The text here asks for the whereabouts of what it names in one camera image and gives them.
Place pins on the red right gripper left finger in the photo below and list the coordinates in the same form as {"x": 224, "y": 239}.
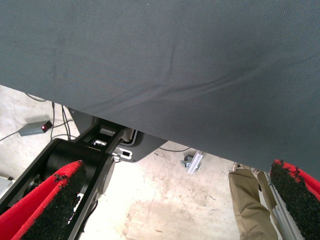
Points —
{"x": 37, "y": 215}

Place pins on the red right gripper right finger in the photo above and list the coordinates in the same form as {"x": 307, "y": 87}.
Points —
{"x": 300, "y": 205}

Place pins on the khaki trouser leg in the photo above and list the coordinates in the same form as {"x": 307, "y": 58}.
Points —
{"x": 247, "y": 212}
{"x": 263, "y": 185}

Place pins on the light grey metal box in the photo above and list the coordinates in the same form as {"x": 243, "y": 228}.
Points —
{"x": 4, "y": 187}

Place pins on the laced shoe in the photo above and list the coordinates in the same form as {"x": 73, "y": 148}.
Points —
{"x": 241, "y": 167}

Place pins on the grey box with red light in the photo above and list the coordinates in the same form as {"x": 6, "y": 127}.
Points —
{"x": 30, "y": 129}

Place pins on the grey caster wheel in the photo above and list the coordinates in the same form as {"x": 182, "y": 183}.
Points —
{"x": 187, "y": 160}

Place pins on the dark grey table cloth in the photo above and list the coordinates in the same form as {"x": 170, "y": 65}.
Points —
{"x": 160, "y": 62}

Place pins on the grey aluminium frame post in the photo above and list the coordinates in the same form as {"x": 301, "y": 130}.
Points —
{"x": 282, "y": 220}

